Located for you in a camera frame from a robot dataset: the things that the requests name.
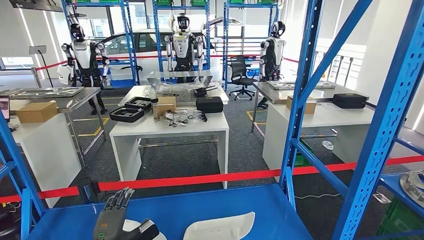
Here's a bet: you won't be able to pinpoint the black device with antennas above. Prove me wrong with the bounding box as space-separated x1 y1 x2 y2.
193 85 220 98

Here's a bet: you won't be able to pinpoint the steel barrier post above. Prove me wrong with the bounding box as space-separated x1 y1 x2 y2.
30 67 43 89

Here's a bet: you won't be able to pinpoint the black zippered case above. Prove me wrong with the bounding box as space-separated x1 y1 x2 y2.
195 96 224 115
332 93 370 110

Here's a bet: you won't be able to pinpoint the white floor cable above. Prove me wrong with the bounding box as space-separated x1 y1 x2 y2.
294 193 343 200

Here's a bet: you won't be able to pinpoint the metal floor socket plate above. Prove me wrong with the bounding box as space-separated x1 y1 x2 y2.
372 192 392 204

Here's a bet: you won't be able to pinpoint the pile of bagged parts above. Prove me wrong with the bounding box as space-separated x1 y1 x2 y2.
162 109 209 128

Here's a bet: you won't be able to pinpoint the brown cardboard box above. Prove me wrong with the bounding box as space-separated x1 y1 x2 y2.
15 100 59 124
152 96 177 117
285 95 318 116

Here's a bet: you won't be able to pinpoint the open laptop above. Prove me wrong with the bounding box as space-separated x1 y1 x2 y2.
0 95 11 124

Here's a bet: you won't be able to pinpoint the white car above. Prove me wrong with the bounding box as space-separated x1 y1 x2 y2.
57 16 226 84

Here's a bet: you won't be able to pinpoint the white plastic part orange marks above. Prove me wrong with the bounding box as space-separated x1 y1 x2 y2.
122 218 168 240

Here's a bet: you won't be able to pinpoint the clear plastic wrap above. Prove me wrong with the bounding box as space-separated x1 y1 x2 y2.
144 82 198 99

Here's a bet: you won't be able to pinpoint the black rubber tire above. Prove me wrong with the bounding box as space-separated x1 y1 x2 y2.
0 202 21 240

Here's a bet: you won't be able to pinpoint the black hanging screen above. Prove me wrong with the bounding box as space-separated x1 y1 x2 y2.
9 0 64 13

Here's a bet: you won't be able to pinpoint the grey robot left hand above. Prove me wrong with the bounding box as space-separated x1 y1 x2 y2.
93 187 161 240

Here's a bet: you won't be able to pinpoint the shiny metal sheet part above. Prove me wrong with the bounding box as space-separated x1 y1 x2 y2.
146 68 214 88

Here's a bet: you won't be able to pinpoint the white black humanoid robot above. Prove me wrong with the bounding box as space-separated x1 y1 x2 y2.
164 13 206 84
257 20 287 110
60 23 111 116

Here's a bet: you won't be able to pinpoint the white locker cabinet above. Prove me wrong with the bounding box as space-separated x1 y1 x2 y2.
313 43 367 85

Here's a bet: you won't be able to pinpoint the black foam tray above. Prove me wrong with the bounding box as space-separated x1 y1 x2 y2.
108 106 145 124
124 96 160 111

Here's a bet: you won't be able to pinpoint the black office chair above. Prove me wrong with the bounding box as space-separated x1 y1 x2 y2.
228 55 259 101

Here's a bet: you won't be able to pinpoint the flat metal tray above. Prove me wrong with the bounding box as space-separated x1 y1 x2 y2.
266 80 336 91
0 86 85 100

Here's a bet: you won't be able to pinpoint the red barrier belt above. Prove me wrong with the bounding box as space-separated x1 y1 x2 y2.
34 53 301 72
0 154 424 205

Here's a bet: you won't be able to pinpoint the white table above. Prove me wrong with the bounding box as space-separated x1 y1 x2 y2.
109 105 230 190
6 112 82 209
262 100 377 183

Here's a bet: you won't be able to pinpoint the silver wheel cover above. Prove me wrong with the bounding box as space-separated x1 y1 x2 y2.
399 169 424 209

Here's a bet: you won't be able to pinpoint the grey sign on stand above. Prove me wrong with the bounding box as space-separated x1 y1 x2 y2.
28 45 55 89

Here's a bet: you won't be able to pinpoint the black barrier post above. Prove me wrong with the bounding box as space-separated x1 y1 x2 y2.
76 177 101 205

